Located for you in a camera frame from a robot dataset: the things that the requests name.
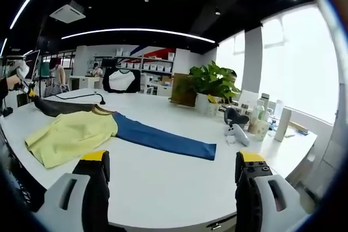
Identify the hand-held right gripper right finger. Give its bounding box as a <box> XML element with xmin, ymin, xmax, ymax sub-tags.
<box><xmin>235</xmin><ymin>150</ymin><xmax>309</xmax><ymax>232</ymax></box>

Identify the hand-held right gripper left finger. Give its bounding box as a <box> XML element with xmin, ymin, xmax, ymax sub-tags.
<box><xmin>35</xmin><ymin>150</ymin><xmax>111</xmax><ymax>232</ymax></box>

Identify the yellow blue black garment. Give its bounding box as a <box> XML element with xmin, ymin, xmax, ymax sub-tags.
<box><xmin>24</xmin><ymin>96</ymin><xmax>218</xmax><ymax>170</ymax></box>

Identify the person's left hand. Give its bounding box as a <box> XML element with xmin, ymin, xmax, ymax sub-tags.
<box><xmin>7</xmin><ymin>76</ymin><xmax>23</xmax><ymax>92</ymax></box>

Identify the open laptop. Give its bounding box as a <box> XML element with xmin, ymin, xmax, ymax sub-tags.
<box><xmin>24</xmin><ymin>49</ymin><xmax>41</xmax><ymax>80</ymax></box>

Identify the white game controller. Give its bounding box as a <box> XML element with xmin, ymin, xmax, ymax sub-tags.
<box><xmin>224</xmin><ymin>123</ymin><xmax>250</xmax><ymax>147</ymax></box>

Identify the patterned paper cup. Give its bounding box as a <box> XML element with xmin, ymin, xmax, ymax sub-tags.
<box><xmin>254</xmin><ymin>120</ymin><xmax>270</xmax><ymax>142</ymax></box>

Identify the black headset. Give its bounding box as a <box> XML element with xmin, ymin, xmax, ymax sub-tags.
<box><xmin>223</xmin><ymin>107</ymin><xmax>250</xmax><ymax>126</ymax></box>

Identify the ceiling air conditioner unit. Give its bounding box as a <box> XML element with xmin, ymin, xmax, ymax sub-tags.
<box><xmin>49</xmin><ymin>0</ymin><xmax>86</xmax><ymax>24</ymax></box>

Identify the green label bottle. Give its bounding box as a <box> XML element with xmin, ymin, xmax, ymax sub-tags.
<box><xmin>254</xmin><ymin>100</ymin><xmax>266</xmax><ymax>123</ymax></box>

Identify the black and white raglan shirt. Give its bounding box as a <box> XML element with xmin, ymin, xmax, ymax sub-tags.
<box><xmin>102</xmin><ymin>68</ymin><xmax>141</xmax><ymax>93</ymax></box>

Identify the white card stand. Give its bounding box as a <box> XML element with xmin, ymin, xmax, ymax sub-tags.
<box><xmin>239</xmin><ymin>89</ymin><xmax>259</xmax><ymax>108</ymax></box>

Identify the green potted plant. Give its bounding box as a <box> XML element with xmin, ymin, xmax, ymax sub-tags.
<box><xmin>189</xmin><ymin>60</ymin><xmax>241</xmax><ymax>116</ymax></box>

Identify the shelving with white boxes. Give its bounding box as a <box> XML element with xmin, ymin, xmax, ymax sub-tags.
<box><xmin>94</xmin><ymin>48</ymin><xmax>175</xmax><ymax>74</ymax></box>

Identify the narrow window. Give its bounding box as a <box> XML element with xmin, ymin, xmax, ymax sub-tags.
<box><xmin>216</xmin><ymin>31</ymin><xmax>245</xmax><ymax>86</ymax></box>

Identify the wide window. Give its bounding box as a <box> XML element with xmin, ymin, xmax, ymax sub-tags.
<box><xmin>259</xmin><ymin>5</ymin><xmax>339</xmax><ymax>124</ymax></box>

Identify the black cable with plug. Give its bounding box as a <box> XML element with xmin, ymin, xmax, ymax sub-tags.
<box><xmin>50</xmin><ymin>90</ymin><xmax>107</xmax><ymax>105</ymax></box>

